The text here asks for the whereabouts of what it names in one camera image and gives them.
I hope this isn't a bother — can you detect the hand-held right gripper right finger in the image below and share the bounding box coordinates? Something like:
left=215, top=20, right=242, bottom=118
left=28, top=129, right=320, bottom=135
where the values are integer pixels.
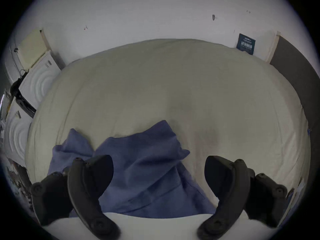
left=197, top=155, right=288, bottom=239

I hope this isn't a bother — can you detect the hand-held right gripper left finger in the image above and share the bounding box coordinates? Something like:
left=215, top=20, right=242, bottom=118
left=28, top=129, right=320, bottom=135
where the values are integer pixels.
left=30, top=155, right=121, bottom=240

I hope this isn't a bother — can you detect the dark blue shirt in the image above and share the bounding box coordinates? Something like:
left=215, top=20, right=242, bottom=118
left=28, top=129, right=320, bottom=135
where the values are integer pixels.
left=47, top=120, right=217, bottom=219

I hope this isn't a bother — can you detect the white washing machine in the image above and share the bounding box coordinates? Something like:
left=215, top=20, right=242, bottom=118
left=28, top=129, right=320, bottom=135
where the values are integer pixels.
left=3, top=97, right=33, bottom=168
left=18, top=50, right=62, bottom=110

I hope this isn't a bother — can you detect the bed with beige sheet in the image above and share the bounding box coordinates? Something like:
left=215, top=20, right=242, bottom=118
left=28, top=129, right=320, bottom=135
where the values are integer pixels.
left=25, top=38, right=311, bottom=218

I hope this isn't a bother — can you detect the dark grey padded headboard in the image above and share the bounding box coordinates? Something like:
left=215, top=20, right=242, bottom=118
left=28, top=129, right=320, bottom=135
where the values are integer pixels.
left=269, top=35, right=320, bottom=132

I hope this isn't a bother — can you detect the pale yellow board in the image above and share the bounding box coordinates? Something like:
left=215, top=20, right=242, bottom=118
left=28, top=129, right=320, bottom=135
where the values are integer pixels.
left=18, top=29, right=49, bottom=68

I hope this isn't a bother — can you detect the dark blue wall sign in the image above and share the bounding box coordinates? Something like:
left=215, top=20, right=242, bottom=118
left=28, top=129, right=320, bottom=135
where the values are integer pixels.
left=236, top=33, right=256, bottom=56

